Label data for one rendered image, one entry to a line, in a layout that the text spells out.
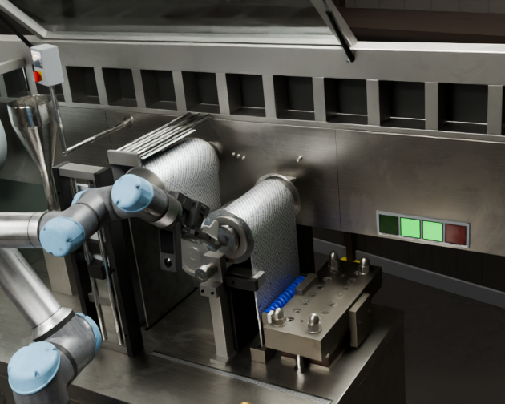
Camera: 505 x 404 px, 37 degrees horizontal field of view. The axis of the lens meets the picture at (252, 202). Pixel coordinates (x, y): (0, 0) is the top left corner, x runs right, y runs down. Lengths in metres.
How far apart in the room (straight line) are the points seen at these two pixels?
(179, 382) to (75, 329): 0.32
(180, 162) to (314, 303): 0.52
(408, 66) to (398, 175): 0.29
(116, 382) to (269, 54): 0.95
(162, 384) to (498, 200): 0.96
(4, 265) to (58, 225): 0.38
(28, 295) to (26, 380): 0.21
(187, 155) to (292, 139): 0.29
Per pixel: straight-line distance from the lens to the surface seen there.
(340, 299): 2.03
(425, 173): 1.98
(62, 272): 2.49
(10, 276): 1.87
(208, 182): 2.12
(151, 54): 2.29
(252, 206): 1.93
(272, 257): 2.00
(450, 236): 2.02
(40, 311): 1.88
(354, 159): 2.04
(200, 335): 2.18
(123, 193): 1.57
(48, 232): 1.53
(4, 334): 2.40
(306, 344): 1.90
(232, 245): 1.89
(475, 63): 1.86
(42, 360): 1.80
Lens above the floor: 2.07
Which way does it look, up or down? 23 degrees down
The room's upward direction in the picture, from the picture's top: 6 degrees counter-clockwise
